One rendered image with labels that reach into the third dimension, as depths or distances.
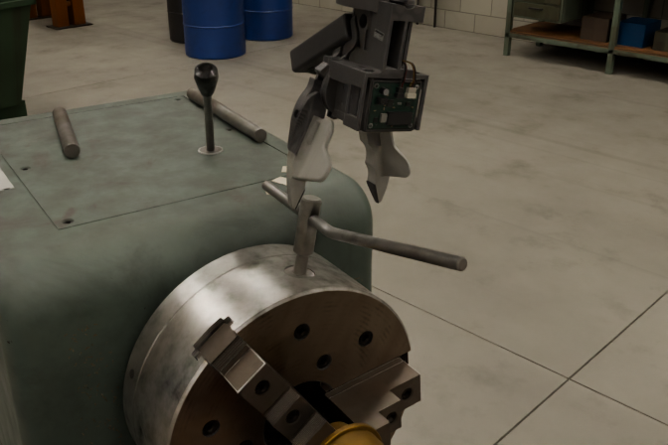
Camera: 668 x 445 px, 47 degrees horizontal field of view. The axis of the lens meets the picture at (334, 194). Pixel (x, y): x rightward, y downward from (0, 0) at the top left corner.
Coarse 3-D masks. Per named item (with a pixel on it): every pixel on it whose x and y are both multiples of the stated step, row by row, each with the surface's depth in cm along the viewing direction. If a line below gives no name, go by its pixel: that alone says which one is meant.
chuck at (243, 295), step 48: (240, 288) 79; (288, 288) 78; (336, 288) 80; (192, 336) 77; (240, 336) 75; (288, 336) 78; (336, 336) 82; (384, 336) 86; (144, 384) 79; (192, 384) 74; (336, 384) 85; (144, 432) 79; (192, 432) 75; (240, 432) 79
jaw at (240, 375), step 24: (216, 336) 76; (216, 360) 74; (240, 360) 74; (264, 360) 79; (240, 384) 72; (264, 384) 74; (288, 384) 75; (264, 408) 74; (288, 408) 73; (312, 408) 75; (288, 432) 74; (312, 432) 74
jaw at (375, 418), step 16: (384, 368) 87; (400, 368) 87; (320, 384) 85; (352, 384) 85; (368, 384) 85; (384, 384) 85; (400, 384) 85; (416, 384) 86; (320, 400) 87; (336, 400) 83; (352, 400) 83; (368, 400) 83; (384, 400) 82; (400, 400) 82; (416, 400) 87; (336, 416) 83; (352, 416) 80; (368, 416) 80; (384, 416) 82; (400, 416) 83; (384, 432) 79
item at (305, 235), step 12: (300, 204) 79; (312, 204) 79; (300, 216) 79; (300, 228) 80; (312, 228) 80; (300, 240) 80; (312, 240) 80; (300, 252) 80; (312, 252) 81; (300, 264) 81
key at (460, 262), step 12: (276, 192) 85; (288, 204) 83; (312, 216) 79; (324, 228) 77; (336, 228) 75; (348, 240) 73; (360, 240) 71; (372, 240) 70; (384, 240) 69; (396, 252) 67; (408, 252) 65; (420, 252) 64; (432, 252) 63; (444, 252) 62; (444, 264) 61; (456, 264) 60
